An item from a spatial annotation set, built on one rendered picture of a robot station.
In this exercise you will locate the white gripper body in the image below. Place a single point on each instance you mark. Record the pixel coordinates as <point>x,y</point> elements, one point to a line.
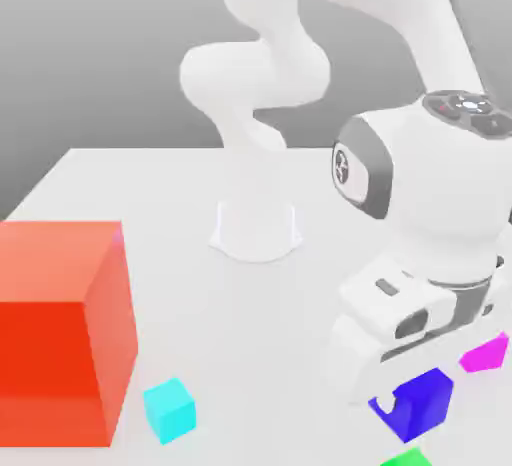
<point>360,362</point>

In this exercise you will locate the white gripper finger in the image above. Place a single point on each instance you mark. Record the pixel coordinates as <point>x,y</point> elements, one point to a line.
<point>386,401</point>

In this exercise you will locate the small blue cube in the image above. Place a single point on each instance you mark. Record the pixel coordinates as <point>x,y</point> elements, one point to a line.
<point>420,406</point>

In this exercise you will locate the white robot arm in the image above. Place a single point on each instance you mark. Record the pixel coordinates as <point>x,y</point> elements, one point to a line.
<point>436,194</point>

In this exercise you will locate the small green cube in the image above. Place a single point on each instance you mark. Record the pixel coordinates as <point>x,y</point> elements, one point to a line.
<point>408,459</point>

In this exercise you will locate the small magenta cube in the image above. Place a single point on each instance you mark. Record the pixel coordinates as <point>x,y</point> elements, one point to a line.
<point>484,355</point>

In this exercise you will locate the small cyan cube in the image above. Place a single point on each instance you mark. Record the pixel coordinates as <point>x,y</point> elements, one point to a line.
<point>170,412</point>

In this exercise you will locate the large red box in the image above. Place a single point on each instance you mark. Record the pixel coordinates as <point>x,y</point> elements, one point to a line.
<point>52,338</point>

